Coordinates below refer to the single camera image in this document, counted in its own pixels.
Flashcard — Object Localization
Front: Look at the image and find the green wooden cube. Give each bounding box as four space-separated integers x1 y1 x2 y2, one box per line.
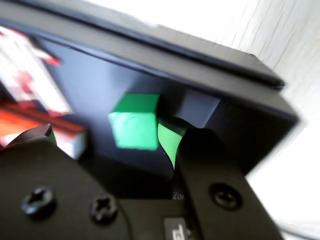
107 93 161 151

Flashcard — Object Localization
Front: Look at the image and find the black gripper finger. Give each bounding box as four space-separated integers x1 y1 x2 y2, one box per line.
157 116 284 240
0 124 142 240

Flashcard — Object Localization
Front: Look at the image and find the red white matchbox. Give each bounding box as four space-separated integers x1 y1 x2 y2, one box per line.
0 26 87 161

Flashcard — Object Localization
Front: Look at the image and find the black cardboard box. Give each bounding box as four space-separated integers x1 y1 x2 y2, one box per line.
0 9 302 201

